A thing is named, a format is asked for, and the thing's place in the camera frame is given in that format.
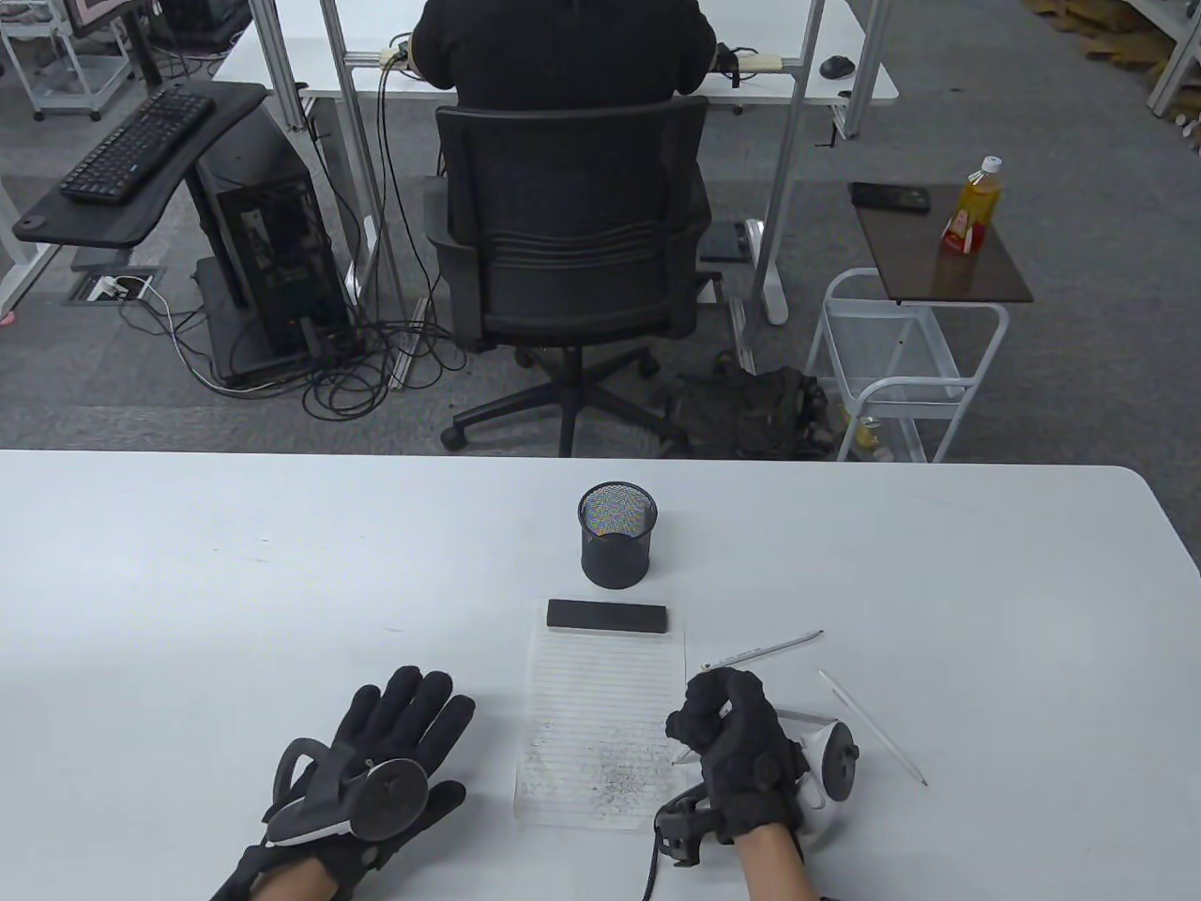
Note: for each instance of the person's left hand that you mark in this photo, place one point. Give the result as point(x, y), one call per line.
point(422, 715)

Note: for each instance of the person's right hand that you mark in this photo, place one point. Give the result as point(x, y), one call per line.
point(751, 760)

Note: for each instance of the person's right forearm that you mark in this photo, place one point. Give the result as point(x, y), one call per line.
point(774, 868)

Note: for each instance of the person's left forearm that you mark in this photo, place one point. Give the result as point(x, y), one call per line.
point(293, 882)

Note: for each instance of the black mesh pencil holder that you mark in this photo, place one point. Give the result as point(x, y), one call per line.
point(615, 568)

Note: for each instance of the black and white hand controller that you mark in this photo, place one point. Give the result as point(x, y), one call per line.
point(835, 765)
point(385, 798)

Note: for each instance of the lined paper sheet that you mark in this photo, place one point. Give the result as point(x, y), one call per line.
point(600, 713)

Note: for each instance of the black rectangular block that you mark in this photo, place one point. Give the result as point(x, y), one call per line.
point(608, 617)

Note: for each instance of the small yellow bottle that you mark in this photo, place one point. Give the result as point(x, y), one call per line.
point(871, 439)

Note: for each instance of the dark backpack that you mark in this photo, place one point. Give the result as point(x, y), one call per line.
point(751, 413)

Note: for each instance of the black computer tower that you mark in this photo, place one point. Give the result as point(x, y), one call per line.
point(272, 253)

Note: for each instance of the black office chair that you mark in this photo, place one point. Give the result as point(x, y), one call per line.
point(572, 216)

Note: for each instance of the floor outlet box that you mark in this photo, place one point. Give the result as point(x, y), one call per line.
point(113, 286)

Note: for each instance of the brown side table top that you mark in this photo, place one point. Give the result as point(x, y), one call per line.
point(957, 272)

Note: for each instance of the black phone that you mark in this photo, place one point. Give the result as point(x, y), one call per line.
point(889, 197)

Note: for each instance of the yellow drink bottle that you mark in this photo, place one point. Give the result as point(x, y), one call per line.
point(974, 211)

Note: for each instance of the black keyboard tray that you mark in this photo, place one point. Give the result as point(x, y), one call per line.
point(66, 221)

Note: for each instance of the black keyboard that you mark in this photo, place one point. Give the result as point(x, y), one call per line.
point(136, 145)

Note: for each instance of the white desk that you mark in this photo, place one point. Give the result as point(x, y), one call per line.
point(239, 70)

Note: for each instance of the beige wooden strip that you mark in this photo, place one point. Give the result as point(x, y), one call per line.
point(765, 62)

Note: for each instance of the black computer mouse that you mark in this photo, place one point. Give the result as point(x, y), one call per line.
point(836, 67)

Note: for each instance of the white metal rack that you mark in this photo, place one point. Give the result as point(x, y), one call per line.
point(70, 84)

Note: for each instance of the black monitor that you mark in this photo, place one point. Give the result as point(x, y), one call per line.
point(98, 11)

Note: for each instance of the brown cardboard pieces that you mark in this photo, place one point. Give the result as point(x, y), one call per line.
point(1098, 28)

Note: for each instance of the aluminium frame post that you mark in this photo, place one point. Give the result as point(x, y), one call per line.
point(869, 66)
point(280, 66)
point(793, 141)
point(369, 169)

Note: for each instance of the white shelf frame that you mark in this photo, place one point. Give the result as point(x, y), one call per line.
point(1173, 66)

